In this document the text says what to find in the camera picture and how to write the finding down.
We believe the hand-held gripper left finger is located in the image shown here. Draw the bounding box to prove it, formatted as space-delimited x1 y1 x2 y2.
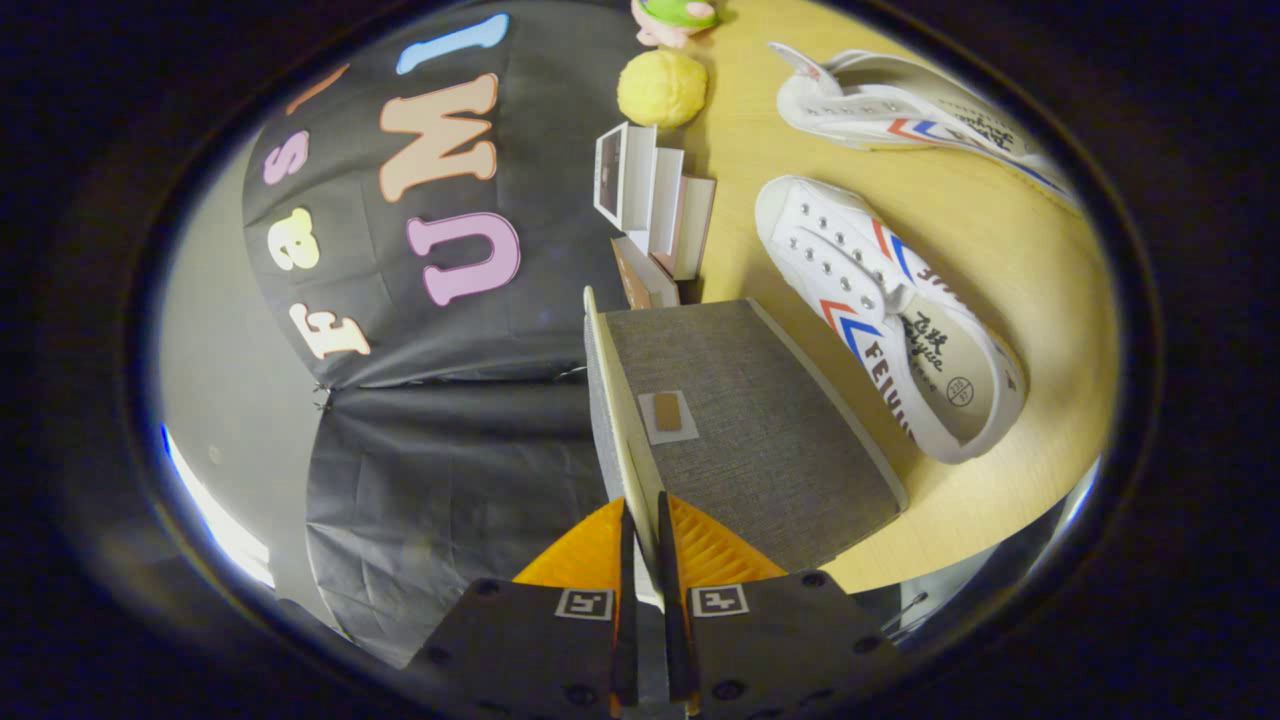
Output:
405 497 641 720

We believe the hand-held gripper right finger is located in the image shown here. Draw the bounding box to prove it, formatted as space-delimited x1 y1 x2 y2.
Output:
655 490 906 720

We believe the grey fabric storage box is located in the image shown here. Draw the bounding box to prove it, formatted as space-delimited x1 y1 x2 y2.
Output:
583 286 909 611

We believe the white canvas shoe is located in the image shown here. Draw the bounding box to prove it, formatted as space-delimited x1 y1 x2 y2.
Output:
755 175 1028 465
768 42 1086 216

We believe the brown cover book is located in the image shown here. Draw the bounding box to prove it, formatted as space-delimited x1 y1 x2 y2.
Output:
610 235 681 311

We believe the white thick book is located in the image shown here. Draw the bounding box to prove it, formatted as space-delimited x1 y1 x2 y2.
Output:
668 175 717 281

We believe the white thin book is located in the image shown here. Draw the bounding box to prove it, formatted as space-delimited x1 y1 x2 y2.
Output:
648 147 686 261

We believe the white book with portrait cover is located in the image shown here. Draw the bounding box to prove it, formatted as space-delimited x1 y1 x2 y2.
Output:
594 122 658 231

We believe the yellow round plush bun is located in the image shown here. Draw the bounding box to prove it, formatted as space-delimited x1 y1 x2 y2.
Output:
617 50 709 129

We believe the pink and green plush toy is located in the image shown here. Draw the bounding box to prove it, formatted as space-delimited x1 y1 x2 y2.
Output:
630 0 721 49

